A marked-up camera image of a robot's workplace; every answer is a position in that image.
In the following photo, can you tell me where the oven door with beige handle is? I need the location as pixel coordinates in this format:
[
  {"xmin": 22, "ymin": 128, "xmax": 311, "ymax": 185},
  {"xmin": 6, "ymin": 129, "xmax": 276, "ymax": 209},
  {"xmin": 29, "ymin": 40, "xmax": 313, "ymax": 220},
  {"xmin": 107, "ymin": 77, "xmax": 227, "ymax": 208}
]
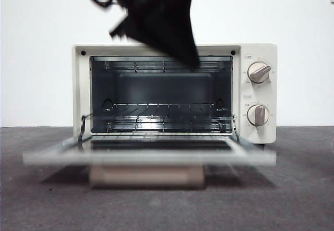
[{"xmin": 22, "ymin": 134, "xmax": 277, "ymax": 190}]

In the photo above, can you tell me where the cream Toshiba toaster oven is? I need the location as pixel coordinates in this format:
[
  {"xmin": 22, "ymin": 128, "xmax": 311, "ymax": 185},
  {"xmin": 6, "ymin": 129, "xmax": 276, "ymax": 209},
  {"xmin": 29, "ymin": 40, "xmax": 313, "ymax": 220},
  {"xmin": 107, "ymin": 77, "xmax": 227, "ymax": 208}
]
[{"xmin": 71, "ymin": 43, "xmax": 278, "ymax": 146}]

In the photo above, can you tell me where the beige temperature knob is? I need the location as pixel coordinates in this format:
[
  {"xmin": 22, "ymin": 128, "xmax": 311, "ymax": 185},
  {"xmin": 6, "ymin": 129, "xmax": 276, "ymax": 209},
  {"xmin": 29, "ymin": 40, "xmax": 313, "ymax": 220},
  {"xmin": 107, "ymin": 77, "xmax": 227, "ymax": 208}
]
[{"xmin": 247, "ymin": 62, "xmax": 271, "ymax": 83}]

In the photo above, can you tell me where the beige timer knob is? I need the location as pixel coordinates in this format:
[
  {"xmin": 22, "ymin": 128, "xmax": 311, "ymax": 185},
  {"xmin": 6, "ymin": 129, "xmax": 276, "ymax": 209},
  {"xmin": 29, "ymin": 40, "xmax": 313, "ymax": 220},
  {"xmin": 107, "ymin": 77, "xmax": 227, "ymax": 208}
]
[{"xmin": 246, "ymin": 104, "xmax": 270, "ymax": 126}]

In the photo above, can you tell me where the wire heater guard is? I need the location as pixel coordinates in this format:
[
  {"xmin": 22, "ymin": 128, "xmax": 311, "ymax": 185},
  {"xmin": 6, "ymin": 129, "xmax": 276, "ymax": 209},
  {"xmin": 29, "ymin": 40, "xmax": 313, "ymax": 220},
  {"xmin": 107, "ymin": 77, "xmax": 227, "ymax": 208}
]
[
  {"xmin": 106, "ymin": 121, "xmax": 226, "ymax": 133},
  {"xmin": 104, "ymin": 60, "xmax": 225, "ymax": 73}
]

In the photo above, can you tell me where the metal wire oven rack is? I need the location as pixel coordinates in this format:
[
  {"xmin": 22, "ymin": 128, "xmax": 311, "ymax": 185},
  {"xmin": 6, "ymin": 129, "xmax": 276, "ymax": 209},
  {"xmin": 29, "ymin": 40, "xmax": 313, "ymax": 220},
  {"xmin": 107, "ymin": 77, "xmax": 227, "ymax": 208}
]
[{"xmin": 82, "ymin": 103, "xmax": 237, "ymax": 119}]

